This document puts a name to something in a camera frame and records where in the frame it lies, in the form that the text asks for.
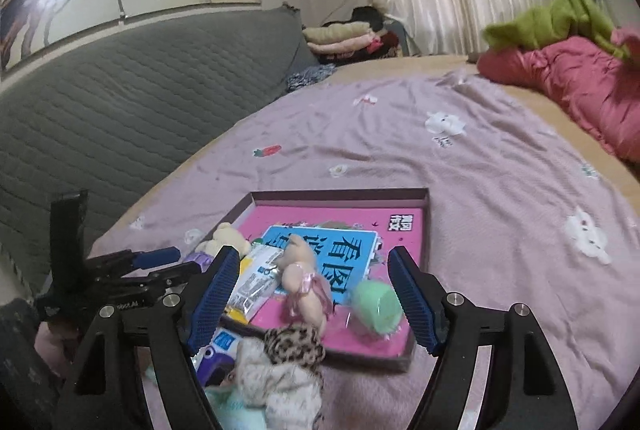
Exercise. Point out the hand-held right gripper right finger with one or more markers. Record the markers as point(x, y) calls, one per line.
point(412, 300)

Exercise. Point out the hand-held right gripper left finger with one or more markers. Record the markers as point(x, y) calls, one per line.
point(215, 300)

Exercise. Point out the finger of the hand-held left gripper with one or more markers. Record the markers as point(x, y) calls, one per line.
point(170, 273)
point(157, 256)

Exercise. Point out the green makeup sponge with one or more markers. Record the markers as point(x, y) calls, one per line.
point(372, 307)

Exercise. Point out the white and yellow packet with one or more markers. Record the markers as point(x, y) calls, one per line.
point(257, 282)

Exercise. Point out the blue purple wet wipes packet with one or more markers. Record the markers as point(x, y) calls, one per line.
point(220, 350)

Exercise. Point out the leopard print scrunchie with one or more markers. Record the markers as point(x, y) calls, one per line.
point(295, 342)

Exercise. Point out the small beige plush bear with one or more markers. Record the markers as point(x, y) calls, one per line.
point(300, 260)

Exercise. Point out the white floral scrunchie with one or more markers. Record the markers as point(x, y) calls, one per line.
point(280, 385)

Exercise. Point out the green print tissue packet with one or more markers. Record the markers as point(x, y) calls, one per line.
point(235, 412)

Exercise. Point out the dark shallow cardboard box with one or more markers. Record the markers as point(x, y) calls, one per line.
point(340, 195)

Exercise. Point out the person's left hand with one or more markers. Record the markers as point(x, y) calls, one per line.
point(52, 347)

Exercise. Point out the pink and blue book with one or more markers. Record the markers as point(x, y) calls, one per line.
point(345, 216)

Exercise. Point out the purple printed bed sheet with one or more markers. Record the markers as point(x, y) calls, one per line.
point(500, 185)

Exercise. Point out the grey quilted headboard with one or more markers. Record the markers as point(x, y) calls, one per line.
point(125, 109)

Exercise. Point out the dark patterned cloth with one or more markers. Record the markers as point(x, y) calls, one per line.
point(310, 77)

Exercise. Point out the dark flat object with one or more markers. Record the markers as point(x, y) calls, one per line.
point(474, 56)

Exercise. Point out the dark red folded clothes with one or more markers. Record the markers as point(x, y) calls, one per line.
point(382, 47)

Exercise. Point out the pink folded blanket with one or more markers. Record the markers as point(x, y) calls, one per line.
point(345, 44)

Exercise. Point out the pink quilt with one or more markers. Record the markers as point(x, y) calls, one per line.
point(575, 74)

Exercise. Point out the beige folded blanket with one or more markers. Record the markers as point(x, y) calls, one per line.
point(335, 32)

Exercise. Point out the black garment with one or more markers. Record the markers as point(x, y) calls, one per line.
point(367, 15)

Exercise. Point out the green blanket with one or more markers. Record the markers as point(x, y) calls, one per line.
point(550, 19)

